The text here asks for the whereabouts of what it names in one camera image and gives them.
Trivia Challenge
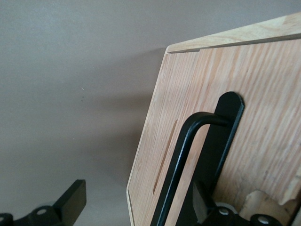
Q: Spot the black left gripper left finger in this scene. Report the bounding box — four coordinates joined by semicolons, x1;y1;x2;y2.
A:
0;179;87;226

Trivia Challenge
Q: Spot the black metal drawer handle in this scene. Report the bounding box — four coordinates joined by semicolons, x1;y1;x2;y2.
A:
154;90;246;226

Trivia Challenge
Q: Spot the light wooden cabinet body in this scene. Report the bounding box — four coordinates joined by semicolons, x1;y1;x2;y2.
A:
166;13;301;226

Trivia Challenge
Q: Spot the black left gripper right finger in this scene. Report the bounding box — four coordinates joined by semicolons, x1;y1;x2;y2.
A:
192;180;285;226

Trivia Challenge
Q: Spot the light wooden drawer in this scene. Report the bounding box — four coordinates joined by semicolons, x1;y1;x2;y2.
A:
126;34;301;226

